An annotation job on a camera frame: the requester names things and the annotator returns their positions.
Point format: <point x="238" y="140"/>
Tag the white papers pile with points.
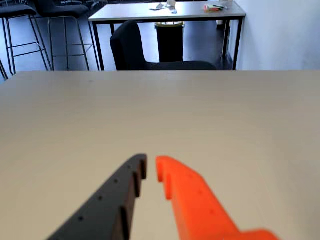
<point x="160" y="7"/>

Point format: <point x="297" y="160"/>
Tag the black waste bin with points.
<point x="170" y="42"/>

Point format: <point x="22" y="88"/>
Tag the black upholstered chair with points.
<point x="127" y="47"/>

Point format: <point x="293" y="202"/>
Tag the orange green small items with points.
<point x="212" y="7"/>

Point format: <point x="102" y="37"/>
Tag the black metal bar stool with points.
<point x="62" y="8"/>
<point x="15" y="10"/>

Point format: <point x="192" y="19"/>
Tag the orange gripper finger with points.
<point x="197" y="205"/>

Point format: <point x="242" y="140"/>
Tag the grey table black frame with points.
<point x="140" y="12"/>

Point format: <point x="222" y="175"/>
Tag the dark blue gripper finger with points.
<point x="110" y="200"/>

